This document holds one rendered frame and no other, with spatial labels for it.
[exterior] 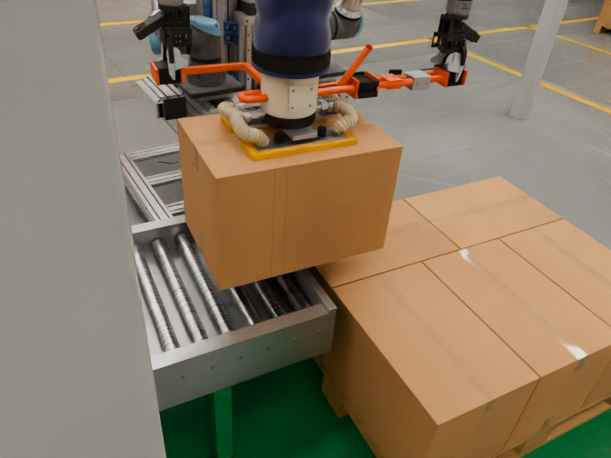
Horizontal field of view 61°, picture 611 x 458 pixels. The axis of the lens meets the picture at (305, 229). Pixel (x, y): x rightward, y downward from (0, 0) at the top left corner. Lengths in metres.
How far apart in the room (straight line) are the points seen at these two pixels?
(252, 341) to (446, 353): 0.61
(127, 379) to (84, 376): 0.03
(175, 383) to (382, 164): 0.90
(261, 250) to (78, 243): 1.31
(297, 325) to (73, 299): 1.37
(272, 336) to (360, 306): 0.34
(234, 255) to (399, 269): 0.70
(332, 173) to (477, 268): 0.80
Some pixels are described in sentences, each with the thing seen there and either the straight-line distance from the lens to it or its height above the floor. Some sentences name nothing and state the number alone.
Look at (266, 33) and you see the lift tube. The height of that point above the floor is 1.39.
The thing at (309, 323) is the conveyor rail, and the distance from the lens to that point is 1.67.
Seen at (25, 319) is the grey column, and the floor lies 1.57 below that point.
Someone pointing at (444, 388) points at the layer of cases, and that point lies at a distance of 1.64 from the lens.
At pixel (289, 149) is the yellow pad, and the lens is 1.50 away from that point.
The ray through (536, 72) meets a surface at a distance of 4.96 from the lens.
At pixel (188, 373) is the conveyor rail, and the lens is 1.61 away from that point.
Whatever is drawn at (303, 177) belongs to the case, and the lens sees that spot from 1.50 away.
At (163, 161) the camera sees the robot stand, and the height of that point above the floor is 0.21.
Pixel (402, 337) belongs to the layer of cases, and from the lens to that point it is 1.73.
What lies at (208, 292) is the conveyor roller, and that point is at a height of 0.55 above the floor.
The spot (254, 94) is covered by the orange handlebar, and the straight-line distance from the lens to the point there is 1.57.
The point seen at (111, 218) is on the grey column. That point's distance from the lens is 0.28.
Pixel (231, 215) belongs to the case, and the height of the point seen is 0.94.
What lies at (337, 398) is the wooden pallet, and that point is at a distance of 2.10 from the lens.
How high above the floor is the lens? 1.78
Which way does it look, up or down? 36 degrees down
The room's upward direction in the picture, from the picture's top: 5 degrees clockwise
